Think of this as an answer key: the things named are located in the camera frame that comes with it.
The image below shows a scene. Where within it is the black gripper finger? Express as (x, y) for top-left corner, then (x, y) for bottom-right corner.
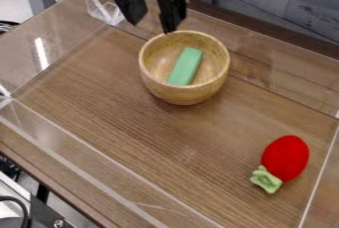
(157, 0), (188, 34)
(114, 0), (149, 25)

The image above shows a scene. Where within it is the green rectangular block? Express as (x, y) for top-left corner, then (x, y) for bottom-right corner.
(167, 47), (204, 85)

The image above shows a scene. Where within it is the brown wooden bowl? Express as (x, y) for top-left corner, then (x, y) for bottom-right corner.
(138, 30), (232, 105)

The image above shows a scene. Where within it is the red plush strawberry toy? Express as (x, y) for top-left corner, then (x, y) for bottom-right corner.
(252, 135), (310, 194)

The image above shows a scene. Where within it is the black table leg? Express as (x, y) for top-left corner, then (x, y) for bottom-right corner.
(37, 184), (50, 203)

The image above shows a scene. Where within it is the clear acrylic corner bracket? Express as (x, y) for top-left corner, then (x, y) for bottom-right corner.
(86, 0), (125, 26)

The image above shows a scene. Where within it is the black cable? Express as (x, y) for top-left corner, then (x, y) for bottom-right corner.
(0, 195), (33, 228)

